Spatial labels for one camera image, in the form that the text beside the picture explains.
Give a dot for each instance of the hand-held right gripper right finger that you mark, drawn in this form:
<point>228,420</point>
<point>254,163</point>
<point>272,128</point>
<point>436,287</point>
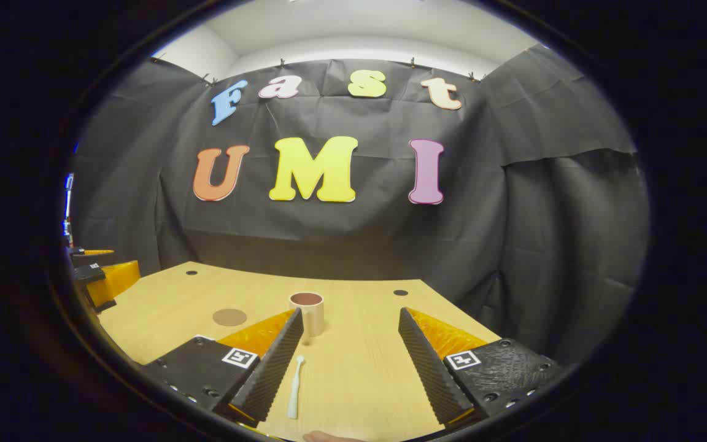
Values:
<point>430,374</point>

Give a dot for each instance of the round brown coaster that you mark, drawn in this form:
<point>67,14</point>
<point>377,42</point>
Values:
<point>229,317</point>

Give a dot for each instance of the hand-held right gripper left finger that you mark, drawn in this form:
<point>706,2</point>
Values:
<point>274,374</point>

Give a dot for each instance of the wooden desktop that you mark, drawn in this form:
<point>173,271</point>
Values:
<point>359,380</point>

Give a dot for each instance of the black backdrop cloth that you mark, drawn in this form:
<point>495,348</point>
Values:
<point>353,245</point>

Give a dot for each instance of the pale green toothbrush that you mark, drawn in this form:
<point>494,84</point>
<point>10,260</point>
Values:
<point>295,387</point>

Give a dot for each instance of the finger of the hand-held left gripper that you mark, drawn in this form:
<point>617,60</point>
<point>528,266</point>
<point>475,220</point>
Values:
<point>117,279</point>
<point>86,258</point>

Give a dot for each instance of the beige cup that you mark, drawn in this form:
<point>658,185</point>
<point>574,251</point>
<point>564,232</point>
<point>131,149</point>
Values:
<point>313,319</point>

